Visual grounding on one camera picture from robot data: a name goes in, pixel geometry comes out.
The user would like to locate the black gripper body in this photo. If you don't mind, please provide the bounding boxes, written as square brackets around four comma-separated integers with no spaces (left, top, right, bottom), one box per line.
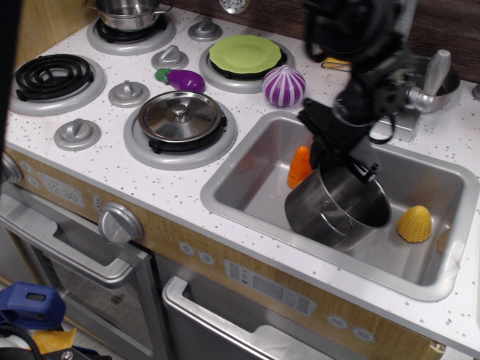
[298,98,380,172]

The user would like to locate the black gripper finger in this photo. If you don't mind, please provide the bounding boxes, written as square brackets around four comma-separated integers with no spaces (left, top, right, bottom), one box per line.
[339,153,379,184]
[310,138,334,171]

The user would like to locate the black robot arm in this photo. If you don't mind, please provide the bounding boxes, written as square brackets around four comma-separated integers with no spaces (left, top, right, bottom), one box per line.
[298,1,417,183]

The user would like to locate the silver sink basin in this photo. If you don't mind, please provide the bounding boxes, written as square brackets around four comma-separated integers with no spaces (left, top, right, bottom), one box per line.
[201,112,479,302]

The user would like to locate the stainless steel pot lid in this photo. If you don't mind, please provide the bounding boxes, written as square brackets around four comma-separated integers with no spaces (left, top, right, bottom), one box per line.
[137,91,222,143]

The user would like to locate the small steel pot on burner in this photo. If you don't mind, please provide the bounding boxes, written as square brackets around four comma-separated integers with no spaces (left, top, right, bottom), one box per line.
[91,0,173,32]

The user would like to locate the orange toy carrot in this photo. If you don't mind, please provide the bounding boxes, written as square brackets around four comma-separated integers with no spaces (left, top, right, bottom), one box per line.
[287,145,312,189]

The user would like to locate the purple striped toy onion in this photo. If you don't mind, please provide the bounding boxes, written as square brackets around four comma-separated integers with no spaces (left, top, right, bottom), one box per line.
[262,64,306,107]

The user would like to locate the yellow toy corn piece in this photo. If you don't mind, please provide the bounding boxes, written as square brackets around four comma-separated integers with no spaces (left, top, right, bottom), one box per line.
[396,205,432,243]

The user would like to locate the silver toy faucet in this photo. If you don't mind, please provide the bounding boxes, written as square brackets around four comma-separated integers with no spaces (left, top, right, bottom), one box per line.
[374,48,462,143]

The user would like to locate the green toy plate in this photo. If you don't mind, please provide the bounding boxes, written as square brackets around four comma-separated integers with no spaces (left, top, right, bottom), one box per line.
[208,34,282,75]

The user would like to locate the purple toy eggplant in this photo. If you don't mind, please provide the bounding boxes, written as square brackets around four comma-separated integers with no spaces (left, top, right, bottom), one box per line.
[154,68,206,93]

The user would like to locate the silver slotted spoon head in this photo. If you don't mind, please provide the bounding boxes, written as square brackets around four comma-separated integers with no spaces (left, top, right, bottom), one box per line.
[219,0,251,15]

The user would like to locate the grey stove knob back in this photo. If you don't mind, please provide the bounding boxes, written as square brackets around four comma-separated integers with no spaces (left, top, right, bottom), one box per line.
[187,16,223,42]

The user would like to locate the grey stove knob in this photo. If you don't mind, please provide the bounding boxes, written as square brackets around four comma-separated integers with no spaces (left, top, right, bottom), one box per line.
[108,80,150,108]
[187,16,223,42]
[53,118,101,152]
[151,45,189,70]

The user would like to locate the grey stove knob upper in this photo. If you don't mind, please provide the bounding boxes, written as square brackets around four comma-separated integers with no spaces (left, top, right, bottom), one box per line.
[151,45,189,70]

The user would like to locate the grey stove knob middle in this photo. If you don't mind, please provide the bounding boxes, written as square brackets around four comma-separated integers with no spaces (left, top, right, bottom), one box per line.
[108,80,150,108]

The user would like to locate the silver oven knob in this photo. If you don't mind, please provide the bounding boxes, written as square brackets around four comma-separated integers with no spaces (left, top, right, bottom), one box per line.
[98,202,144,245]

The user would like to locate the grey stove knob front left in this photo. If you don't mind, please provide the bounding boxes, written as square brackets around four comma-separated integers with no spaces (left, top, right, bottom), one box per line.
[53,118,101,152]

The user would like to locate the black coil burner left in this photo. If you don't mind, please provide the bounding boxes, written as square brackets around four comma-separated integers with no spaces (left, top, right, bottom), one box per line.
[15,55,95,101]

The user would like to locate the yellow cloth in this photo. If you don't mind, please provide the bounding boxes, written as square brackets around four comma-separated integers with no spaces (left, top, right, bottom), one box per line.
[32,328,77,355]

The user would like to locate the blue clamp tool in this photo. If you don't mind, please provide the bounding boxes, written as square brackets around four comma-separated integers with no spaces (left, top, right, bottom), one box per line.
[1,282,66,330]

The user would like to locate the dishwasher door with handle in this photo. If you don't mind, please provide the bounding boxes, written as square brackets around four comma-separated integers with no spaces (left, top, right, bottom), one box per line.
[162,276,361,359]

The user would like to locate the oven door with handle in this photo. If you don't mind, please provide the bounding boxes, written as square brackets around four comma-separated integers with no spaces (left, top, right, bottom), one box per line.
[1,186,170,359]

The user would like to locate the black camera frame bar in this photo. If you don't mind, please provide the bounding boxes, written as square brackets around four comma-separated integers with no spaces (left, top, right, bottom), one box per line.
[0,0,23,153]

